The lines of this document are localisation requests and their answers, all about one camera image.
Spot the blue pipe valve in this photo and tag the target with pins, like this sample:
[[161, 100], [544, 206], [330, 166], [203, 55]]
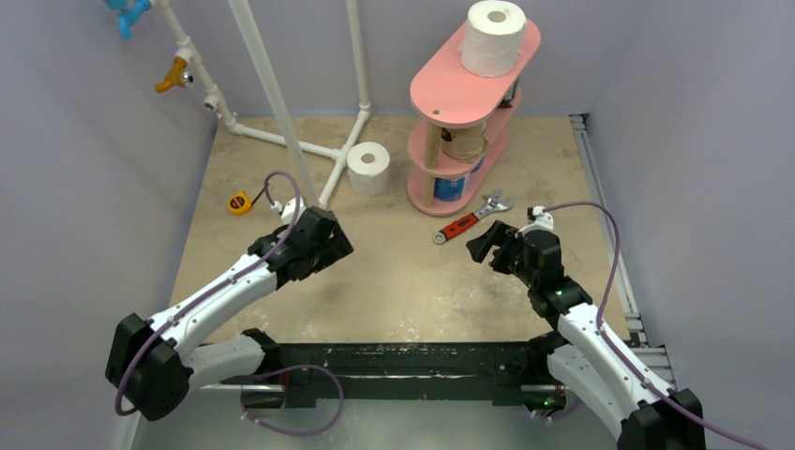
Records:
[[127, 12]]

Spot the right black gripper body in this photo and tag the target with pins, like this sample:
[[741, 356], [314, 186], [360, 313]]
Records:
[[504, 249]]

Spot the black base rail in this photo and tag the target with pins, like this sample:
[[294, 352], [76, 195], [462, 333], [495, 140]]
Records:
[[511, 373]]

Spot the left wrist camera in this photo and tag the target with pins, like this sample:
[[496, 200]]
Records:
[[290, 210]]

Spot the green paper roll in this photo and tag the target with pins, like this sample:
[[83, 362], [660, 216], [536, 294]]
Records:
[[508, 98]]

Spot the pink three-tier shelf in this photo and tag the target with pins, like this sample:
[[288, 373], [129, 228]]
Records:
[[446, 95]]

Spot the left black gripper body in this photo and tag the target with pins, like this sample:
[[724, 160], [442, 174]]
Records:
[[336, 247]]

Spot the red handled adjustable wrench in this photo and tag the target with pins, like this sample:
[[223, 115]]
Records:
[[494, 203]]

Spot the orange pipe valve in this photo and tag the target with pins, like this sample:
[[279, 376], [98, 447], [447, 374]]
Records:
[[177, 76]]

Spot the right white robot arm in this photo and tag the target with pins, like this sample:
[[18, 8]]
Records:
[[639, 408]]

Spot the white paper towel roll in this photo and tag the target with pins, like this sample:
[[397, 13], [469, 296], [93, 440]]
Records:
[[492, 38]]

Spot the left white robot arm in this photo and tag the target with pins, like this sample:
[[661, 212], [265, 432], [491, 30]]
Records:
[[155, 363]]

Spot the yellow tape measure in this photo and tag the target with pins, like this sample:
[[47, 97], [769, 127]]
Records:
[[240, 203]]

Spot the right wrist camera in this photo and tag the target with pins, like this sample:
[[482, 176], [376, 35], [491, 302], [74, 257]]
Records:
[[539, 219]]

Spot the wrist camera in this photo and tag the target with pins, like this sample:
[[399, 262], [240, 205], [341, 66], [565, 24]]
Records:
[[539, 219], [290, 210]]

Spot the brown paper roll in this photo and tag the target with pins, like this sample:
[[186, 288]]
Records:
[[464, 144]]

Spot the white pvc pipe frame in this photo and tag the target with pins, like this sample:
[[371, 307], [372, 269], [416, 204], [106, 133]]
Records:
[[287, 136]]

